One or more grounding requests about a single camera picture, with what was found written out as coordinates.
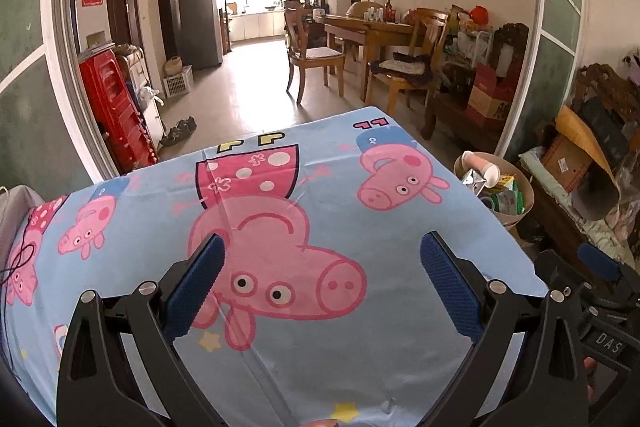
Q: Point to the white drawer cabinet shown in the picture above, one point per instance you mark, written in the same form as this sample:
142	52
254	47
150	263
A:
145	102

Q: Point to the silver foil wrapper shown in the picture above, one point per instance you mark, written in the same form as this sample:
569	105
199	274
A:
472	182

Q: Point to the wooden chair with dark cushion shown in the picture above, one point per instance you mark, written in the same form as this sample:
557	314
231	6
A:
395	82

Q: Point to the pale green seat mat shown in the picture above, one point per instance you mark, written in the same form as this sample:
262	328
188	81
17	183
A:
537	162

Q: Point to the beige waste bin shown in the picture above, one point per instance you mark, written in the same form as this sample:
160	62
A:
510	219

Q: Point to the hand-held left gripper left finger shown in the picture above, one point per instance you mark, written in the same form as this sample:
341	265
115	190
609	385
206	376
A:
197	287

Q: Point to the stack of red plastic stools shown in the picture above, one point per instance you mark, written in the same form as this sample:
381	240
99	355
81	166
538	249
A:
112	107

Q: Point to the bent brown cardboard sheet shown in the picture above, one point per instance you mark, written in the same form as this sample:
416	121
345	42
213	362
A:
580	137

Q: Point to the brown glass bottle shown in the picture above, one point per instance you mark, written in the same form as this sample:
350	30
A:
388	9

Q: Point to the grey cloth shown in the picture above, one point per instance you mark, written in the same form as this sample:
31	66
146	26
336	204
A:
20	207

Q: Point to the white kitchen counter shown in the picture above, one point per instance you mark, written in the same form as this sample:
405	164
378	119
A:
255	24

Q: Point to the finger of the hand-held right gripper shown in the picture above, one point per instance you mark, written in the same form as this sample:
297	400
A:
557	269
597	259

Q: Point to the pale pink cylinder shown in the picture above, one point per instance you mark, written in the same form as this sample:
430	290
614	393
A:
480	164

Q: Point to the dark carved wooden bench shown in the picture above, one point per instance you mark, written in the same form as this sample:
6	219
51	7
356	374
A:
450	117

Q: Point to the red bag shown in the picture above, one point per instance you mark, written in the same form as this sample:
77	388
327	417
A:
478	14

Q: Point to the person's right hand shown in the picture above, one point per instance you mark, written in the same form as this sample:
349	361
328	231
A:
589	362

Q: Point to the dark seat cushion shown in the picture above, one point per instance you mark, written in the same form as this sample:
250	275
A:
407	63

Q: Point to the blue cartoon printed blanket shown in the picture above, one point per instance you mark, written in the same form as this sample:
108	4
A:
310	167

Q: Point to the wooden chair with pale seat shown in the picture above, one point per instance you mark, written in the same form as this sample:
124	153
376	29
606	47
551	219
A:
310	54

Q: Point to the grey refrigerator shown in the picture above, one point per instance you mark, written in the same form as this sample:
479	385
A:
199	17

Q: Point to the red and brown cardboard box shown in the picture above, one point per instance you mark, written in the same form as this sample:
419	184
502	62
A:
487	94

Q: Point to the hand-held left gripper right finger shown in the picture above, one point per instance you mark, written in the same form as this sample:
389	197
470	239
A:
450	287

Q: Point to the dark carved wooden armchair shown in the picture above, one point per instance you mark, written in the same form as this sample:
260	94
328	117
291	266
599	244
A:
607	82

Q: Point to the dark shoe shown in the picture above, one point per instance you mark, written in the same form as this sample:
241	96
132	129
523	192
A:
172	137
185	126

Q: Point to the green snack packet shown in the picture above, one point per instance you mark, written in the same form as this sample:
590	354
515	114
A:
507	199

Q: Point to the domed food cover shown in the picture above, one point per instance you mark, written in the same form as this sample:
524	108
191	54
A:
359	10

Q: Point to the white plastic crate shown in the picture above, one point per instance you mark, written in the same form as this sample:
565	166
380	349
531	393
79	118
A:
179	83

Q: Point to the wooden dining table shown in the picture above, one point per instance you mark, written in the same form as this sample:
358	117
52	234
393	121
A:
370	29

